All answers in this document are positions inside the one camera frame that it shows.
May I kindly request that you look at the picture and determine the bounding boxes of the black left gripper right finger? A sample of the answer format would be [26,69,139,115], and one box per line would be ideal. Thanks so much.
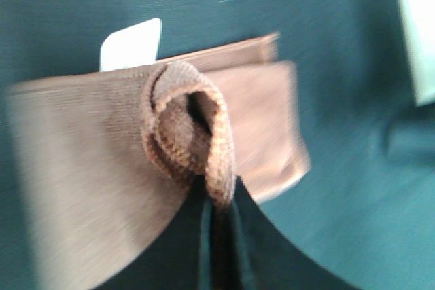
[219,177,355,289]

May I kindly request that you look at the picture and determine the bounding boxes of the brown microfibre towel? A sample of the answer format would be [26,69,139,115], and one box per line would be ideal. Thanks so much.
[9,34,310,289]

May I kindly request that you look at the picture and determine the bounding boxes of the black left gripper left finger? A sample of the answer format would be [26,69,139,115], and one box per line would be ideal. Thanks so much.
[97,176,213,289]

